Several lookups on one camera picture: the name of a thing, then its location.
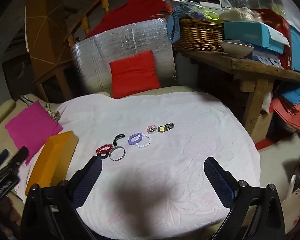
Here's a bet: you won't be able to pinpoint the red bead bracelet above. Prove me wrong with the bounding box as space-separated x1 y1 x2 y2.
95 143 114 156

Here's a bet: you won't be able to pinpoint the grey bangle bracelet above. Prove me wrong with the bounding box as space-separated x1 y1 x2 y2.
109 146 126 162

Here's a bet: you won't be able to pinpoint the purple bead bracelet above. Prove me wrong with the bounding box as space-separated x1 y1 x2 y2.
127 132 143 146

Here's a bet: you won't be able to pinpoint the white bead bracelet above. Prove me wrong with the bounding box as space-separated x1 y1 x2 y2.
135 134 152 149

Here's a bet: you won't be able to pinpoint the gold silver wristwatch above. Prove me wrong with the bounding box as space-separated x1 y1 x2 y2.
155 123 174 133

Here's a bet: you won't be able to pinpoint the orange jewelry box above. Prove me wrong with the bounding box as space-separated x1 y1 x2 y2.
25 131 79 195

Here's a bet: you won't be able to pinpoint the magenta cloth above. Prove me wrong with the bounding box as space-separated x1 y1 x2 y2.
5 101 63 165

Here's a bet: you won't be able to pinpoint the keys on sofa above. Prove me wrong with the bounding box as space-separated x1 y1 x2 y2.
44 102 61 122

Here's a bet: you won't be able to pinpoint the pink white lace blanket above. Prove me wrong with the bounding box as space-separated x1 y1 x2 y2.
14 91 262 240

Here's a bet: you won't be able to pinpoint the salmon folded cloth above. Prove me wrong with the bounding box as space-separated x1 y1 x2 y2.
270 96 300 131

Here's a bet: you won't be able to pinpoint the blue folded cloth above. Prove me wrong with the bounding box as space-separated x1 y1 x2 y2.
281 87 300 105

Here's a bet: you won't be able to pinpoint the wooden table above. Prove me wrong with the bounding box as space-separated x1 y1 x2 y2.
177 49 300 135

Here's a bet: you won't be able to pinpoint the red cushion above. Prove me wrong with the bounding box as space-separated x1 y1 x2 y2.
109 50 160 99

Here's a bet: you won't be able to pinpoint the silver foil insulation mat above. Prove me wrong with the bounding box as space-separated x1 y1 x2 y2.
71 18 177 94

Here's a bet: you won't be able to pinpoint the white bowl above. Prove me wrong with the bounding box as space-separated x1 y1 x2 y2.
220 40 254 59

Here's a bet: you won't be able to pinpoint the wicker basket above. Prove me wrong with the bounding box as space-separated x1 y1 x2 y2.
172 18 224 51

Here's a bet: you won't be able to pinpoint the teal cardboard box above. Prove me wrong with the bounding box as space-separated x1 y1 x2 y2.
223 21 290 54

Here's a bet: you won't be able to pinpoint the blue cloth in basket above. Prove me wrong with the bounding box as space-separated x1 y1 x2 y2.
166 3 205 44

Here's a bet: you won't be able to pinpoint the large red pillow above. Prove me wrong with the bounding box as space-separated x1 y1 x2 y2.
86 0 169 38

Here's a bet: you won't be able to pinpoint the black cord bracelet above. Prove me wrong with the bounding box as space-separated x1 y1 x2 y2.
112 133 126 146

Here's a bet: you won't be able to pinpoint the wooden chair frame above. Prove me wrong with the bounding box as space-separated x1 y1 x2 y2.
25 0 110 100

